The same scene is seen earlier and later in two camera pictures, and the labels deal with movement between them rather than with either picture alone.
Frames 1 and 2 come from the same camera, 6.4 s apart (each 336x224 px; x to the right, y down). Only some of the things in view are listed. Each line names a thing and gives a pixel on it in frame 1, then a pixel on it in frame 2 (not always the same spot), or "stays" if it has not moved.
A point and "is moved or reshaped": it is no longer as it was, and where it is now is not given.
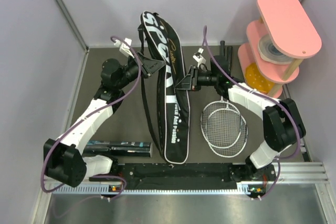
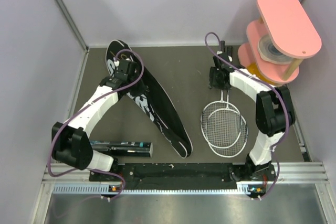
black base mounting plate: x=181 y=176 stays
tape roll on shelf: x=270 y=53 stays
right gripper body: x=201 y=78 to x=215 y=81
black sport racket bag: x=167 y=108 is moved or reshaped
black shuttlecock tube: x=118 y=148 stays
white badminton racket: x=221 y=124 stays
